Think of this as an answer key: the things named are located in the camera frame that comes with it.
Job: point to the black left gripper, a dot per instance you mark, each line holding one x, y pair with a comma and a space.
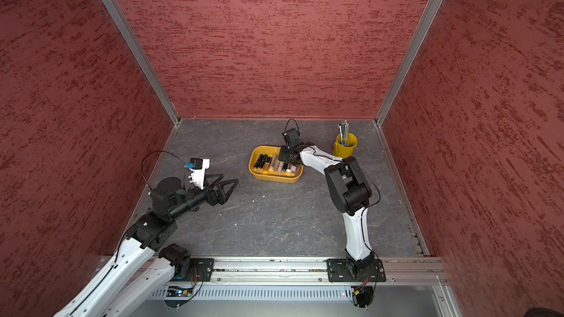
213, 199

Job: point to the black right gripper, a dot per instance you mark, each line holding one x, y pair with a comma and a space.
283, 156

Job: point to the silver pink lipstick tube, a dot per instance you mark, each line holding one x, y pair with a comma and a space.
273, 163

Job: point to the black lipstick with gold band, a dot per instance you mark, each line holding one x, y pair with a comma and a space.
257, 162

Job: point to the black lipstick short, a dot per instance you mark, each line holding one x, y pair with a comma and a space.
262, 159

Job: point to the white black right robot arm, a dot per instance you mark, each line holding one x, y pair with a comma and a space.
349, 191

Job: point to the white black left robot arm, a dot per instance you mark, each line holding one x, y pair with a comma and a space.
143, 262

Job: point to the yellow plastic storage tray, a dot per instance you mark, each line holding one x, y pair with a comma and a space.
269, 175

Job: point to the yellow pen cup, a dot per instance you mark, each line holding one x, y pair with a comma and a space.
343, 151

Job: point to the pens in cup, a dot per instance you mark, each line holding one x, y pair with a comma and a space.
344, 132

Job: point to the vented metal panel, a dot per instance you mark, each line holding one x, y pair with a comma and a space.
276, 293

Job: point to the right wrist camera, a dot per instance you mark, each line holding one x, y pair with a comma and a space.
292, 138

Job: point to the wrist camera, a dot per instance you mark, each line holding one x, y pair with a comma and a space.
197, 168
292, 138

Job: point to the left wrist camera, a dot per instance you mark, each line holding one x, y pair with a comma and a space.
197, 168

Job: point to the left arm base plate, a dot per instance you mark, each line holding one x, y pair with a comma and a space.
193, 270

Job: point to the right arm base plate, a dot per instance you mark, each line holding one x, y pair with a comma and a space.
347, 270

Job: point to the aluminium corner post left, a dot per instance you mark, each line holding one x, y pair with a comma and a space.
119, 19

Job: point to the aluminium corner post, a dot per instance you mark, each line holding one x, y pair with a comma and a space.
119, 19
430, 11

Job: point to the aluminium front rail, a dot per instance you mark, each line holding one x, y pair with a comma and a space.
312, 271

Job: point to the aluminium corner post right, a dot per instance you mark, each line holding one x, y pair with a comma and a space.
430, 11

